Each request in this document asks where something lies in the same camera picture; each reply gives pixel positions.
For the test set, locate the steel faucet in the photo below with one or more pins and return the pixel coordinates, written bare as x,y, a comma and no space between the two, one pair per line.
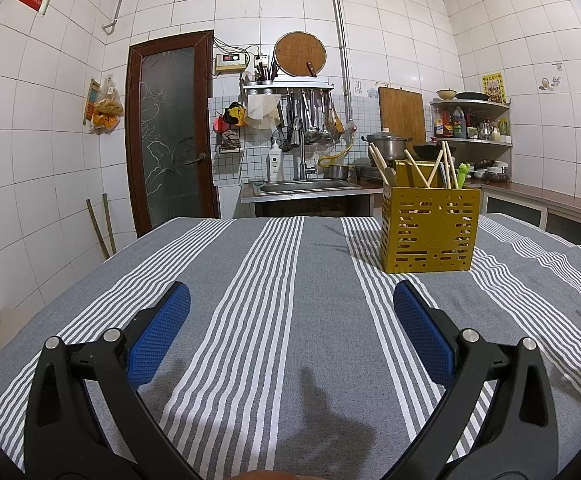
302,155

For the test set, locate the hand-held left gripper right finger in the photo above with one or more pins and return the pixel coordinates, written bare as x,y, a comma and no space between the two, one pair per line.
420,330

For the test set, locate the brown kitchen counter cabinet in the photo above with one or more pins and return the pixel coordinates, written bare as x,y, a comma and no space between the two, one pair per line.
545,210

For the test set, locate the wooden sticks against wall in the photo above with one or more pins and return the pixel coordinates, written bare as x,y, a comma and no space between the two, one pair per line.
101,230

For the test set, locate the yellow wall poster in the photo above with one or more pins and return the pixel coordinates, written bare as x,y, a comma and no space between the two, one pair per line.
493,87

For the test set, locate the small wall card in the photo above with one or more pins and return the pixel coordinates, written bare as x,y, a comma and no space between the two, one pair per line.
90,102

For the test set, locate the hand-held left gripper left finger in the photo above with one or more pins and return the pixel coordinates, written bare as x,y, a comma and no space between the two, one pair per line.
163,330

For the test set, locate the white wall hooks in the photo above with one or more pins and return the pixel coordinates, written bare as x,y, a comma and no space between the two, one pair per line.
548,81

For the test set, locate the steel teapot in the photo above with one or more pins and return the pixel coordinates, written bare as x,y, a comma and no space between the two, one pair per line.
485,130

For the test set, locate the black wok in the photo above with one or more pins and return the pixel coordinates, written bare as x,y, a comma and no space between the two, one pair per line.
426,151

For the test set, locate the metal corner shelf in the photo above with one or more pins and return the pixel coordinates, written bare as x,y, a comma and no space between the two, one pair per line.
485,107

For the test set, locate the steel pot with lid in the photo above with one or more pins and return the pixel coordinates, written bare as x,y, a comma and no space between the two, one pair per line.
388,146

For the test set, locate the round wooden cutting board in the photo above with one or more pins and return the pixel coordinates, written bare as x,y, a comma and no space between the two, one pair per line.
298,52

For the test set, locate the hanging plastic bag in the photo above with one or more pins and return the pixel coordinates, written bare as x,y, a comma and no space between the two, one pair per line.
108,110

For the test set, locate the metal wall utensil rack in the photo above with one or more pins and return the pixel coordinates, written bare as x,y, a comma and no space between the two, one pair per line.
288,87

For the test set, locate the hanging white cloth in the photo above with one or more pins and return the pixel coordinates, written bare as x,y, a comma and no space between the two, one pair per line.
263,112

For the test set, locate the white power socket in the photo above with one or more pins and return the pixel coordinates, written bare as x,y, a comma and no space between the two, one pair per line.
261,60

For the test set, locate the white controller box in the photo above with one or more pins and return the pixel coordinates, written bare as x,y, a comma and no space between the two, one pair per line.
230,62

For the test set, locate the yellow black gloves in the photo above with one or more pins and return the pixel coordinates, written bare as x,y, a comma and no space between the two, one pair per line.
234,112

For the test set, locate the brown frosted glass door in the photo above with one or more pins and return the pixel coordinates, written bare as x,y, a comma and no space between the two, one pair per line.
168,135

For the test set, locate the black pan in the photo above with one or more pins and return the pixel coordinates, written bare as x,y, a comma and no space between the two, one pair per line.
473,96

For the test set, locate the bowls on counter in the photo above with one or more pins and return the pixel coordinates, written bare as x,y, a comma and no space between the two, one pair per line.
493,172

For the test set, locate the steel gas stove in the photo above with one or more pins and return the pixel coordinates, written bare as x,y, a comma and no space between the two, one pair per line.
368,172

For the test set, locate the row of condiment bottles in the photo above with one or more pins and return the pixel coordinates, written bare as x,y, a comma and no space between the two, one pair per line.
453,125

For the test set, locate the yellow perforated utensil holder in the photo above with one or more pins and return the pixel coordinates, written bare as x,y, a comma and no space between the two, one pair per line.
428,230

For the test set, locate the grey spoon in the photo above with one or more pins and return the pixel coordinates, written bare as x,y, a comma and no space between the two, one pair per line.
389,176

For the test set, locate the grey white striped tablecloth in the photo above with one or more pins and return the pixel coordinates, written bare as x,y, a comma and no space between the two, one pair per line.
280,280

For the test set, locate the rectangular wooden cutting board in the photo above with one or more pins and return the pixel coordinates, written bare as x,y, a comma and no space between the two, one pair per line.
400,115

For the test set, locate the small steel saucepan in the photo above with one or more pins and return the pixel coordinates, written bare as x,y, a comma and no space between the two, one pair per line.
339,172

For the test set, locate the steel sink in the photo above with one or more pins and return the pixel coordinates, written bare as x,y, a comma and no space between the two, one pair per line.
305,187

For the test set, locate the hanging kitchen utensils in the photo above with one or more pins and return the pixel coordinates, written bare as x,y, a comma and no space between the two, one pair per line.
313,125

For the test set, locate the white soap bottle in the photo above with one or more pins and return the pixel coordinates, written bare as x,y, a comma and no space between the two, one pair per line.
274,165

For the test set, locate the beige bowl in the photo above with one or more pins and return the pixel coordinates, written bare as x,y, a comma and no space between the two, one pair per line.
446,94

